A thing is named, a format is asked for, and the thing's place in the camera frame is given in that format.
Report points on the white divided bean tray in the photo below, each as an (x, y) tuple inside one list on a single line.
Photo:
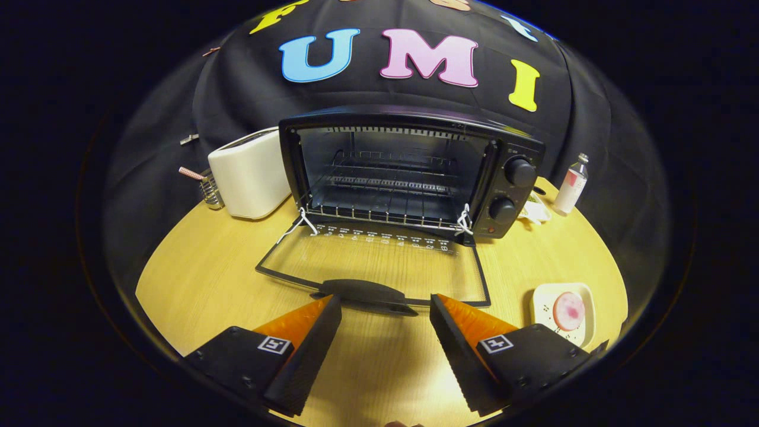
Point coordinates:
[(536, 212)]

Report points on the cream square plate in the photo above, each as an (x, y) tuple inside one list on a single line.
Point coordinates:
[(542, 308)]

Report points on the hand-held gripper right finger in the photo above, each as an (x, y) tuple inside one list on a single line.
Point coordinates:
[(459, 359)]

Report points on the silver metal clip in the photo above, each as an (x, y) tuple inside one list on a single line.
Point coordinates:
[(190, 139)]

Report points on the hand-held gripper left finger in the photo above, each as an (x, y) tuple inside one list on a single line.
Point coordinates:
[(308, 359)]

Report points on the pink ham slice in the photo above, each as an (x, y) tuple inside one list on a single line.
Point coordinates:
[(569, 311)]

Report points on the pink striped straw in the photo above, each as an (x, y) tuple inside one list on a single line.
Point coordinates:
[(191, 173)]

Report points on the clear plastic bottle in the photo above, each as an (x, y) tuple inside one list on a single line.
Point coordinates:
[(570, 190)]

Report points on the black toaster oven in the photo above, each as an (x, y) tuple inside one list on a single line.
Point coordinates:
[(415, 115)]

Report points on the white pop-up toaster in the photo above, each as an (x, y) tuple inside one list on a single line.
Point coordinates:
[(249, 172)]

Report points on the reddish metal clip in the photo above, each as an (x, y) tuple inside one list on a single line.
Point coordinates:
[(211, 51)]

